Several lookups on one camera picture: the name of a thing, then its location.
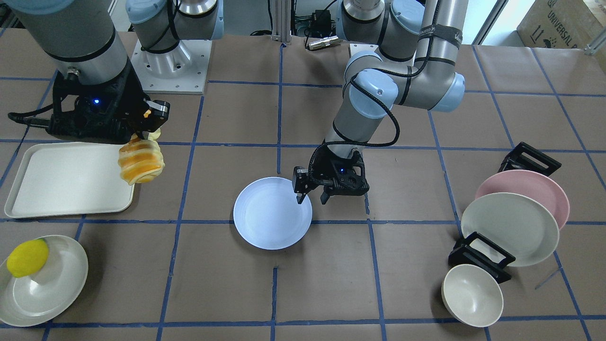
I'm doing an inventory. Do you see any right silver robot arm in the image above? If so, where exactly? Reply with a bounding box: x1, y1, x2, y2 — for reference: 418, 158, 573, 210
7, 0, 224, 145

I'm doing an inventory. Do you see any silver metal cylinder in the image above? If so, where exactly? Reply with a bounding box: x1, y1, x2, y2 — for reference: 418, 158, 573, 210
306, 36, 343, 51

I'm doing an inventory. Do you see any blue plate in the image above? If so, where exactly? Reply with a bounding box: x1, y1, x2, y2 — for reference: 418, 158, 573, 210
233, 177, 312, 250

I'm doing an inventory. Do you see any yellow lemon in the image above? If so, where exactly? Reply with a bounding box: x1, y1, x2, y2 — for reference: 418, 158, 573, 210
7, 238, 50, 278

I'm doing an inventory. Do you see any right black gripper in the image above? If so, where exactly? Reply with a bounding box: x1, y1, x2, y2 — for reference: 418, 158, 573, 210
47, 71, 170, 144

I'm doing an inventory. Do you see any aluminium frame post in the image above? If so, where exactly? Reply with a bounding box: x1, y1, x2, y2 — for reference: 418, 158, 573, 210
270, 0, 294, 45

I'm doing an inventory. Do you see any cream deep bowl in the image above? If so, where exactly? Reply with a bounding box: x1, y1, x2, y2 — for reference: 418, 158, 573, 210
441, 265, 504, 328

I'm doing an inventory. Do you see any white rectangular tray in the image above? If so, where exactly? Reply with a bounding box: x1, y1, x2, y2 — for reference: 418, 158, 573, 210
4, 142, 134, 218

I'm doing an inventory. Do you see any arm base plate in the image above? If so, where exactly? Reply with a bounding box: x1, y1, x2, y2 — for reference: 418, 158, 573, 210
349, 43, 377, 57
131, 40, 213, 95

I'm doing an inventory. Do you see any orange striped bread loaf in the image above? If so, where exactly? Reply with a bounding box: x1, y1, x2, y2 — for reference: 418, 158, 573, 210
118, 129, 165, 185

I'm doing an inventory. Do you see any shallow cream bowl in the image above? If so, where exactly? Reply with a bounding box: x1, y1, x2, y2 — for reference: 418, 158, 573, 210
0, 235, 89, 327

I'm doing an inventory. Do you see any cardboard box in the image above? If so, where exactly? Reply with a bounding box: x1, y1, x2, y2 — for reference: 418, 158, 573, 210
517, 0, 606, 48

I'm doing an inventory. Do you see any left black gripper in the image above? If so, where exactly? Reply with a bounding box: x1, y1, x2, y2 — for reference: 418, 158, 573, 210
292, 144, 370, 205

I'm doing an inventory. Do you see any black dish rack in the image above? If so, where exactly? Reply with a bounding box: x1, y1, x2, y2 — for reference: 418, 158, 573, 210
448, 142, 562, 283

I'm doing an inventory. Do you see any cream plate in rack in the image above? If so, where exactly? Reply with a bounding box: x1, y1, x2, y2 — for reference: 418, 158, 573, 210
461, 192, 559, 267

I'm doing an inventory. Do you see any pink plate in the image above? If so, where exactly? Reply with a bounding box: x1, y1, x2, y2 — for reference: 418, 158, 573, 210
475, 169, 570, 230

